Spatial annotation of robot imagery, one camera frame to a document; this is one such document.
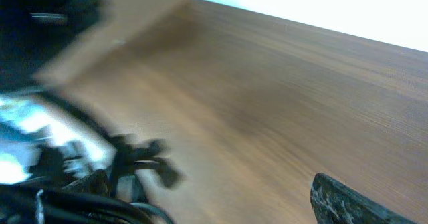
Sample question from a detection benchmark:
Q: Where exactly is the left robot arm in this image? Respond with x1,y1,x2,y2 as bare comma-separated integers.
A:
1,0,104,92

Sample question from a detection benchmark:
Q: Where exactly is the black usb cable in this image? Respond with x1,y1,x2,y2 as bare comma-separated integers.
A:
0,93,185,224

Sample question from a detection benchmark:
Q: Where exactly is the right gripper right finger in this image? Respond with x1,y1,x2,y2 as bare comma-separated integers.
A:
310,173,415,224

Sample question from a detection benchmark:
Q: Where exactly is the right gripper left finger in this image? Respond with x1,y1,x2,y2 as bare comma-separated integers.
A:
62,169,110,197

